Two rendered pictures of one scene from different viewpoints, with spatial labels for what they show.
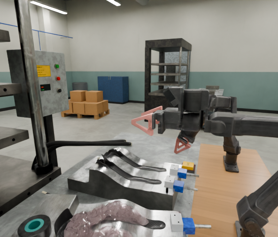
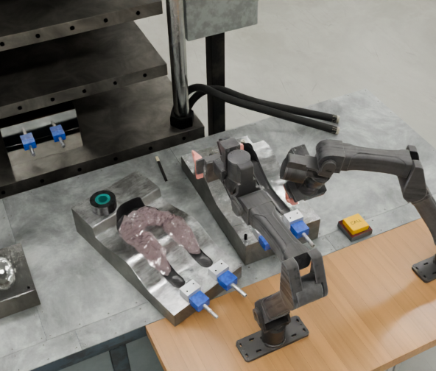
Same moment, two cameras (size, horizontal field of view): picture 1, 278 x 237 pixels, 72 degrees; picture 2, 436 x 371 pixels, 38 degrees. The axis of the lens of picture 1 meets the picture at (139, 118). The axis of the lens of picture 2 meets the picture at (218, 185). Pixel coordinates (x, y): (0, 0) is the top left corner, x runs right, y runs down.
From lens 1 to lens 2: 1.38 m
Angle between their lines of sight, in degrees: 48
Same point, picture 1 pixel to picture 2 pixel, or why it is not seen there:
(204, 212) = not seen: hidden behind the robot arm
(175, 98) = (222, 155)
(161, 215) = (218, 256)
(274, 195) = (274, 302)
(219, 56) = not seen: outside the picture
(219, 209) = not seen: hidden behind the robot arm
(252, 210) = (261, 303)
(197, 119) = (233, 188)
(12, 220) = (113, 177)
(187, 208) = (270, 271)
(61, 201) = (142, 186)
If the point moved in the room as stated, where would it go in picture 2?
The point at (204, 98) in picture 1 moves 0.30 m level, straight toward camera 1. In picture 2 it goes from (238, 174) to (121, 213)
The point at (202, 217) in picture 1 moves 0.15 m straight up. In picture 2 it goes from (271, 289) to (273, 256)
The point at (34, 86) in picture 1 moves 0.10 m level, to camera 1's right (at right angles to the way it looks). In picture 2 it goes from (174, 12) to (194, 22)
